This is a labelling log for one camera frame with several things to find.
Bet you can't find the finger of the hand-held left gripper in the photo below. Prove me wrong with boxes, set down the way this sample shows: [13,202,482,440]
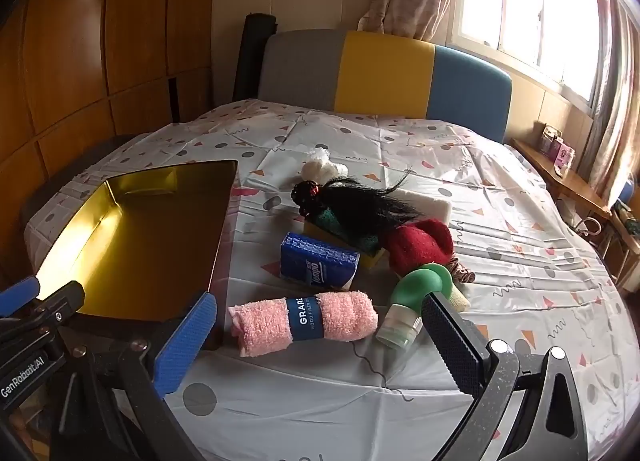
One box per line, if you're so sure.
[27,281,86,331]
[0,277,41,318]

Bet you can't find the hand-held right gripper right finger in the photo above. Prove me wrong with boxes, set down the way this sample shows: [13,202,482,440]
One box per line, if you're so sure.
[421,292,588,461]

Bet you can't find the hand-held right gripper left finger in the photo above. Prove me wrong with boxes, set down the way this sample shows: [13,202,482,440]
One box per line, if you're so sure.
[47,291,218,461]

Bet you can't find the cream mesh cloth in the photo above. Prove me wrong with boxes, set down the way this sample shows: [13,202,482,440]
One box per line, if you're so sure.
[447,286,471,313]

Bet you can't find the green silicone squeeze bottle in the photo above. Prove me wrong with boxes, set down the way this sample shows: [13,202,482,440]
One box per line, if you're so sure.
[375,263,458,348]

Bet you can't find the pink satin scrunchie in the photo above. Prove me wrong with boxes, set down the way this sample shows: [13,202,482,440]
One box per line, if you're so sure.
[447,256,478,287]

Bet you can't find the red knitted scrubbing cloth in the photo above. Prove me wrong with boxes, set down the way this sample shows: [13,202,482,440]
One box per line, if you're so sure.
[382,218,456,277]

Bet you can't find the pink towel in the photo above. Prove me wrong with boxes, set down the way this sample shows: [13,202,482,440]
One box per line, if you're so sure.
[227,291,379,358]

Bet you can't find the white foam sponge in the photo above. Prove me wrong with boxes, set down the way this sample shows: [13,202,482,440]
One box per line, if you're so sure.
[397,189,453,226]

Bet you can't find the blue tissue pack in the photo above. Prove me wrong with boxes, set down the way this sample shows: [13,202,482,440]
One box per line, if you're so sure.
[279,232,361,289]

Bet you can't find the black hair wig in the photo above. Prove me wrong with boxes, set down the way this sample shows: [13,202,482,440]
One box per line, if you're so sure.
[291,168,423,247]

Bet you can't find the green and yellow sponge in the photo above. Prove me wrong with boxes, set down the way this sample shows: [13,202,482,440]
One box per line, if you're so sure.
[302,206,388,272]

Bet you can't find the white ball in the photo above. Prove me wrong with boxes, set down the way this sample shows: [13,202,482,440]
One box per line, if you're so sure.
[300,146,348,186]

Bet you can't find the printed bed cover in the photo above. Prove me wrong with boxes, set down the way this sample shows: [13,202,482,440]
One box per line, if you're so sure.
[22,98,633,461]

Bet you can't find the wooden side table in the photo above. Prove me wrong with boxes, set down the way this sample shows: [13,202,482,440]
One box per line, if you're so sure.
[510,137,613,222]

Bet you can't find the cluttered metal rack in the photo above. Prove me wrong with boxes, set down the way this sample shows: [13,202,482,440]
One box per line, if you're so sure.
[607,201,640,287]

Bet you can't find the wooden wardrobe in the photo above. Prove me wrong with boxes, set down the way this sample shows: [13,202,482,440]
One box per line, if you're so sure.
[0,0,221,272]

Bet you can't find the grey yellow blue headboard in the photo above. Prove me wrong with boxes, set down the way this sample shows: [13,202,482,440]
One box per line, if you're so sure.
[257,30,514,144]

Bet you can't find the window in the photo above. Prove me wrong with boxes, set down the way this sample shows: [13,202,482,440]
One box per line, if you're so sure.
[452,0,608,109]

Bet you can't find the white metal scroll frame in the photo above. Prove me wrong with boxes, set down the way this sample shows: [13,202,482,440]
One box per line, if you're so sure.
[572,216,606,238]

